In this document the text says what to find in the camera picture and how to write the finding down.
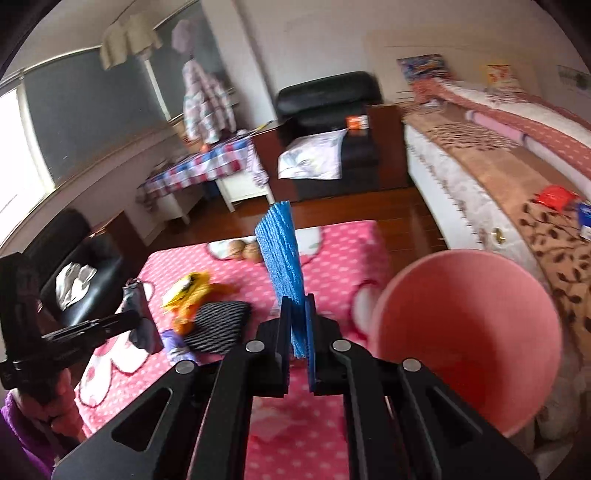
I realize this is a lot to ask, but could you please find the hanging plaid garment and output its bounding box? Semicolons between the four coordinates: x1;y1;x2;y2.
182;58;237;145

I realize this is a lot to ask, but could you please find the white crumpled cloth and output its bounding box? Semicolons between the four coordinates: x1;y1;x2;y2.
55;263;98;311

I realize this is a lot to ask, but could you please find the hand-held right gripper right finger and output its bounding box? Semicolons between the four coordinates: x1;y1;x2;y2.
305;294;539;480

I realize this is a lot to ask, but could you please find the blue sponge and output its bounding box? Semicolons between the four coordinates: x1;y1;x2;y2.
255;200;308;361

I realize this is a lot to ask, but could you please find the wooden bedside cabinet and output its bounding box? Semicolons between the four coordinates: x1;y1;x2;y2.
366;104;414;191

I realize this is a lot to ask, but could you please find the white floral pillow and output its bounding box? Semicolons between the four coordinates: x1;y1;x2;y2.
277;129;348;181

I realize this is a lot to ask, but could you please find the colourful printed cushion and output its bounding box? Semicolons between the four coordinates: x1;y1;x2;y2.
397;54;451;85

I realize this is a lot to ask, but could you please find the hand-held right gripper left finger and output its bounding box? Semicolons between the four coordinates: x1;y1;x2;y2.
52;296;293;480

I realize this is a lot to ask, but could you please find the pink plastic bucket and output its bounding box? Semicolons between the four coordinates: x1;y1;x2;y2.
367;249;563;438

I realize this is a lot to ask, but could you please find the person's left hand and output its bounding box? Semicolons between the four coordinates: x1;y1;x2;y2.
9;360;88;441

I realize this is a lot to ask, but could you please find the blue and white box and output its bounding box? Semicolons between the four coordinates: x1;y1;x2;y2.
574;200;591;241

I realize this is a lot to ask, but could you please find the white bed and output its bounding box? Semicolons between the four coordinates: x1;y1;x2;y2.
401;76;591;333

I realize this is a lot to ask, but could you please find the pink polka-dot blanket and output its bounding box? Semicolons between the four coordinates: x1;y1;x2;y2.
76;220;402;480

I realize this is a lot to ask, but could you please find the plaid tablecloth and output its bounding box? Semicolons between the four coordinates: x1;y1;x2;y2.
137;135;269;214

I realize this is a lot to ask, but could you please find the red snack packet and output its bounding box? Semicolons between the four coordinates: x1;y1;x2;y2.
536;185;579;211

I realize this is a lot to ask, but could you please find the pink dotted quilt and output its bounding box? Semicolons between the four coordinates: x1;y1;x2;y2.
410;78;591;182

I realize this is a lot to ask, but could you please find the person's left forearm purple sleeve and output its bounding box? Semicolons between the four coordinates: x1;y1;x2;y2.
0;390;58;478

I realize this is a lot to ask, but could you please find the brown leaf-print blanket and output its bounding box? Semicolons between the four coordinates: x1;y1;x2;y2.
403;108;591;361

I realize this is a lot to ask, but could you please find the yellow printed cushion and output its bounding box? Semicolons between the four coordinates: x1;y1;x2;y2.
482;65;523;89

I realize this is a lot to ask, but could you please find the purple wrapper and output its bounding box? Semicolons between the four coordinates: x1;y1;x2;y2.
161;329;200;361

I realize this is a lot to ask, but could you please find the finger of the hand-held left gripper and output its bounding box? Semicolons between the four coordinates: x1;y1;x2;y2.
11;330;116;371
41;310;142;346

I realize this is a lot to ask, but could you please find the white table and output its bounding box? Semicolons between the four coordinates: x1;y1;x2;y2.
163;170;274;226

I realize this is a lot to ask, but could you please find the dark grey cloth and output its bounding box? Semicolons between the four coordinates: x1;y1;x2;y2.
122;278;165;354

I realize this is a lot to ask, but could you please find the hanging beige garment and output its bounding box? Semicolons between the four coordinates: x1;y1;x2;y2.
100;21;163;71

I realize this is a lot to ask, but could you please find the grey window blind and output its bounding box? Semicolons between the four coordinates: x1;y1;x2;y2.
22;47;171;186
150;0;228;121

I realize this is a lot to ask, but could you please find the black leather armchair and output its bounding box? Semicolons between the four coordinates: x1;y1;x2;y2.
39;208;129;325
276;71;382;195

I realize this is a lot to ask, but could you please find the hanging pink hat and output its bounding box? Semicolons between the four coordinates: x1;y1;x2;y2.
171;18;200;57

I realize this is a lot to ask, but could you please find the wooden side table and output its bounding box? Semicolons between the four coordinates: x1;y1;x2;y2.
252;121;298;205

